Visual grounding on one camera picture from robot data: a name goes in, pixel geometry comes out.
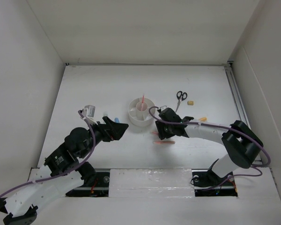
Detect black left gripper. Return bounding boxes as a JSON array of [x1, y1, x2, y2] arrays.
[[79, 116, 128, 158]]

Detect brown capped pen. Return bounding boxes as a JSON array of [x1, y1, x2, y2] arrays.
[[153, 141, 176, 144]]

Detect pink highlighter pen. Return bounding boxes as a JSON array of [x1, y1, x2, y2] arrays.
[[140, 95, 145, 111]]

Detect orange highlighter marker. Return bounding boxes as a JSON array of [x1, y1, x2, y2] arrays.
[[199, 117, 207, 121]]

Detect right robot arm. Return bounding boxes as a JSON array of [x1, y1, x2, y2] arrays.
[[155, 106, 264, 189]]

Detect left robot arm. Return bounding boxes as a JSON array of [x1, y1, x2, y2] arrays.
[[0, 116, 129, 225]]

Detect white round divided organizer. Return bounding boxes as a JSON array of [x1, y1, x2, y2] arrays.
[[128, 98, 155, 127]]

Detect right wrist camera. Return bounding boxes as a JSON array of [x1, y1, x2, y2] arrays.
[[157, 105, 167, 113]]

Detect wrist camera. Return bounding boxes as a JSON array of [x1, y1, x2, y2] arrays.
[[157, 105, 167, 113], [81, 105, 97, 125]]

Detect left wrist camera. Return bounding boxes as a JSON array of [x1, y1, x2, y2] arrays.
[[81, 105, 97, 125]]

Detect black handled scissors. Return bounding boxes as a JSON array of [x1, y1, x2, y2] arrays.
[[175, 91, 188, 112]]

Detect front mounting rail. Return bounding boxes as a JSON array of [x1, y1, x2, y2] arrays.
[[66, 169, 238, 198]]

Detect aluminium rail at right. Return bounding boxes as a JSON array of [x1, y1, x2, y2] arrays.
[[224, 61, 249, 125]]

